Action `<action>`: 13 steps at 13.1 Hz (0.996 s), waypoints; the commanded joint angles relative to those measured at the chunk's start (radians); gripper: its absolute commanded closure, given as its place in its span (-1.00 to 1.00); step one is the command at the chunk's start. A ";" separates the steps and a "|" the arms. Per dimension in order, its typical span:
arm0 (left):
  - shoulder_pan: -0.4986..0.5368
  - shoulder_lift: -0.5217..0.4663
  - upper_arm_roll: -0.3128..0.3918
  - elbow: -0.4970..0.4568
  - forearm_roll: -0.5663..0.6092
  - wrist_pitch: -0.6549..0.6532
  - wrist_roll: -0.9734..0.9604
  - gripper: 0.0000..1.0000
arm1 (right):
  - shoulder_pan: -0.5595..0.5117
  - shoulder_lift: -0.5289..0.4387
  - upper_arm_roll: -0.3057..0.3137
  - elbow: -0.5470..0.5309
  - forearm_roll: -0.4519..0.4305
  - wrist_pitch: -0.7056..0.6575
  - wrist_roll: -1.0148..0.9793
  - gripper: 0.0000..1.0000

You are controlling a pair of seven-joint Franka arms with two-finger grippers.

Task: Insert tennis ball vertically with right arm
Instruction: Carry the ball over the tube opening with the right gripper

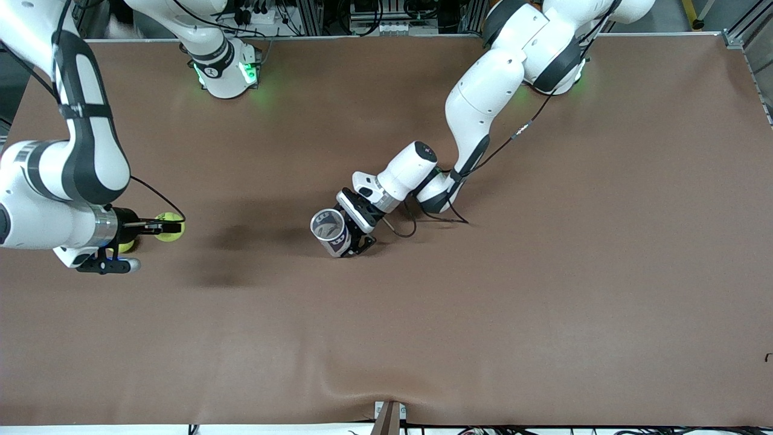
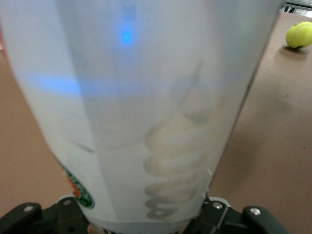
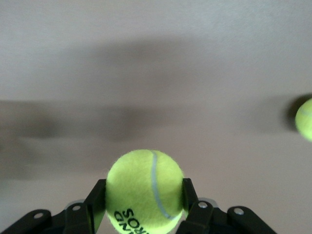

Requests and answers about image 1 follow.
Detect silver tennis ball can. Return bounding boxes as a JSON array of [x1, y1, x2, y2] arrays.
[[310, 208, 352, 258]]

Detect brown table mat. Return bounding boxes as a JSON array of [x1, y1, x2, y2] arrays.
[[0, 33, 773, 427]]

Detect white socket strip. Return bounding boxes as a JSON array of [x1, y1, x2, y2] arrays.
[[376, 21, 425, 35]]

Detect white power strip black plugs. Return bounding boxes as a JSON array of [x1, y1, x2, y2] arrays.
[[233, 5, 280, 26]]

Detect yellow pole black base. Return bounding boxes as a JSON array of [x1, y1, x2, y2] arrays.
[[681, 0, 706, 31]]

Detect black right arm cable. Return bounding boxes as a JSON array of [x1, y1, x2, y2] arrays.
[[51, 0, 186, 221]]

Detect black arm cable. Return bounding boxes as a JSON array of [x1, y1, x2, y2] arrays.
[[51, 0, 186, 221], [384, 0, 623, 239]]

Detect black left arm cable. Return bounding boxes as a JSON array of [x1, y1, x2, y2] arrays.
[[384, 0, 623, 239]]

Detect aluminium frame post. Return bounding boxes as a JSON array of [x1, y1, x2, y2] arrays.
[[296, 0, 324, 37], [459, 0, 486, 35]]

